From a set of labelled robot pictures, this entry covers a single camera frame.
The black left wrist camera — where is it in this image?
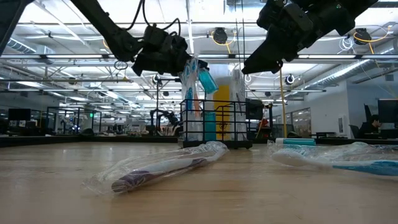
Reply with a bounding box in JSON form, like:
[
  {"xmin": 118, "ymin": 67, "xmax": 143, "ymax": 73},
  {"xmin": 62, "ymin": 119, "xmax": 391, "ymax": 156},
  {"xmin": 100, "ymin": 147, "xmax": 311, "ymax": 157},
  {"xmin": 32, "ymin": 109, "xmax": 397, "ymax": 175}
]
[{"xmin": 143, "ymin": 24, "xmax": 171, "ymax": 47}]

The black square box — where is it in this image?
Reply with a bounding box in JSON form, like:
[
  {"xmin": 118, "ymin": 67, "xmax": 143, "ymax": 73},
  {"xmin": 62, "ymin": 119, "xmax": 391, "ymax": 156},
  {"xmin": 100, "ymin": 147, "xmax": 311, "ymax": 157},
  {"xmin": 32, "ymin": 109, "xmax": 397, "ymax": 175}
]
[{"xmin": 244, "ymin": 98, "xmax": 265, "ymax": 121}]

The black vertical pole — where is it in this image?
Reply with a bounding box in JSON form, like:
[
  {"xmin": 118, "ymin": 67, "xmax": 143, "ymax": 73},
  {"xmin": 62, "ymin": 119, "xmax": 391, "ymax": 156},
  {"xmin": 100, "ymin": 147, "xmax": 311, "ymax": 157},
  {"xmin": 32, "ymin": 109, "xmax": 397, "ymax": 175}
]
[{"xmin": 155, "ymin": 79, "xmax": 160, "ymax": 136}]

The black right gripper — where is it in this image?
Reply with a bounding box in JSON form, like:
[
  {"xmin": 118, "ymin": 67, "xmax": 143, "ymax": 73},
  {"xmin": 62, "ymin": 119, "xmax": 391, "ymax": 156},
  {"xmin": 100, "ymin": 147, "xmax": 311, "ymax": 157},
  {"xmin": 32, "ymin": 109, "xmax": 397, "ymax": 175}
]
[{"xmin": 241, "ymin": 0, "xmax": 313, "ymax": 75}]

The silver ventilation duct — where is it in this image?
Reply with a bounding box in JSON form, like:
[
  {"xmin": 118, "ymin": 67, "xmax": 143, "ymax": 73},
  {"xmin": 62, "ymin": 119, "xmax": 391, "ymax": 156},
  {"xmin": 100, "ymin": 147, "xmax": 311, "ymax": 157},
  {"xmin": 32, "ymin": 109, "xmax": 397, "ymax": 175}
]
[{"xmin": 323, "ymin": 58, "xmax": 398, "ymax": 88}]

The black wire caddy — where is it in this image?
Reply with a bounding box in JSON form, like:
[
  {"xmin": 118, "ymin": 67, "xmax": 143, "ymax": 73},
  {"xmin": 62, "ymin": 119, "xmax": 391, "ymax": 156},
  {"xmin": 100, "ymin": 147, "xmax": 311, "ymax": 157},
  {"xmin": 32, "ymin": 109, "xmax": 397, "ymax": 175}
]
[{"xmin": 177, "ymin": 98, "xmax": 254, "ymax": 149}]

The black background robot frame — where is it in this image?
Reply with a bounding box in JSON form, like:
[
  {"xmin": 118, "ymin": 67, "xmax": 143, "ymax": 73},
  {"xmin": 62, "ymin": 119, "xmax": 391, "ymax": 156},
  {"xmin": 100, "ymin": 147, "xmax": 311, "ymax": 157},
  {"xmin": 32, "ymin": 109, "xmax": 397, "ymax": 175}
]
[{"xmin": 45, "ymin": 106, "xmax": 103, "ymax": 136}]

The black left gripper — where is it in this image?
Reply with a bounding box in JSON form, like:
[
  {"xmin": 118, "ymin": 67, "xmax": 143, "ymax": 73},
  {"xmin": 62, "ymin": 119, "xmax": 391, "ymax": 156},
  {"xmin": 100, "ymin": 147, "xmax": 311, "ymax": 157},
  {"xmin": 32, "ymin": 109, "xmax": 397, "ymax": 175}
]
[{"xmin": 132, "ymin": 34, "xmax": 209, "ymax": 77}]

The black computer monitor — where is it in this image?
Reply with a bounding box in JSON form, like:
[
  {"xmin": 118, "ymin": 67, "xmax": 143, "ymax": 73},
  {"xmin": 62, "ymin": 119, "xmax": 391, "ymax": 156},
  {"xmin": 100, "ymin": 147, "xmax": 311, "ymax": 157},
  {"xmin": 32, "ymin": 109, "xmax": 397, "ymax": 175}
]
[
  {"xmin": 7, "ymin": 108, "xmax": 32, "ymax": 122},
  {"xmin": 377, "ymin": 98, "xmax": 398, "ymax": 124}
]

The person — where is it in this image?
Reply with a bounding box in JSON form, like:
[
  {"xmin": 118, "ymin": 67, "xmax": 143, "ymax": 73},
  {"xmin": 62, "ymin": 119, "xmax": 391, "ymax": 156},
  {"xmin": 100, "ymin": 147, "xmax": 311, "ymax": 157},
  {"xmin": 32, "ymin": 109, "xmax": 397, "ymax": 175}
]
[{"xmin": 356, "ymin": 114, "xmax": 382, "ymax": 140}]

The teal mouthwash bottle white cap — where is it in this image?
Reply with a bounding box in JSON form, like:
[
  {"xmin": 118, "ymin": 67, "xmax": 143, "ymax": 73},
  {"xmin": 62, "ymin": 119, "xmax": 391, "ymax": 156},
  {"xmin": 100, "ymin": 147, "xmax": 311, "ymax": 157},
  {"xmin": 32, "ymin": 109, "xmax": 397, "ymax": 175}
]
[
  {"xmin": 275, "ymin": 137, "xmax": 317, "ymax": 147},
  {"xmin": 197, "ymin": 67, "xmax": 220, "ymax": 95},
  {"xmin": 203, "ymin": 111, "xmax": 218, "ymax": 141}
]

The black aluminium table frame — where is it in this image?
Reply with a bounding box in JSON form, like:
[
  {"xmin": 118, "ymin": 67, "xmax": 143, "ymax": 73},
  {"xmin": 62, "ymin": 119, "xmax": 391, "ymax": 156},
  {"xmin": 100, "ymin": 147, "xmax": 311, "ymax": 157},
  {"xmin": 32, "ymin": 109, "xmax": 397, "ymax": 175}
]
[{"xmin": 0, "ymin": 136, "xmax": 398, "ymax": 147}]

